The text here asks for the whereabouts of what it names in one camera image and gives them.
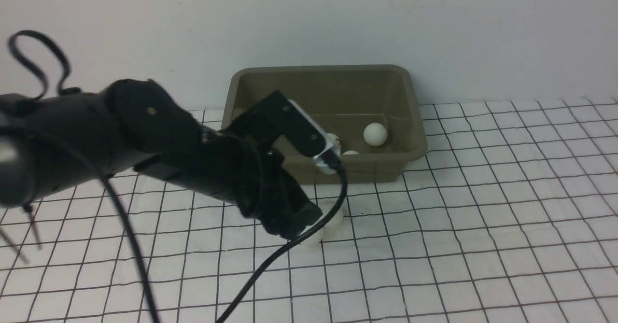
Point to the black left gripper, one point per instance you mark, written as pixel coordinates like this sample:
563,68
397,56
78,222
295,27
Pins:
233,170

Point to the white ball cluster bottom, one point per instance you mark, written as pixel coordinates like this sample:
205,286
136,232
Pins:
335,140

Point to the white ball cluster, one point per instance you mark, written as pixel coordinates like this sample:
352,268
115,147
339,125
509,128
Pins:
335,140
375,134

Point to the white ball cluster top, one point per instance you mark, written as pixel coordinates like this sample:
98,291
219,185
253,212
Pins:
375,134

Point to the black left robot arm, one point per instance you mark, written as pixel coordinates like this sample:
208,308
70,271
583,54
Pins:
136,125

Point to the olive green plastic bin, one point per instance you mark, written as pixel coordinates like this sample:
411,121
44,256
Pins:
344,99

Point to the white black-grid tablecloth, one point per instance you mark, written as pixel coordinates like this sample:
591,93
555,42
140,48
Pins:
511,217

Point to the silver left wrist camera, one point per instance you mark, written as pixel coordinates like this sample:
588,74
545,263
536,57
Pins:
276,116

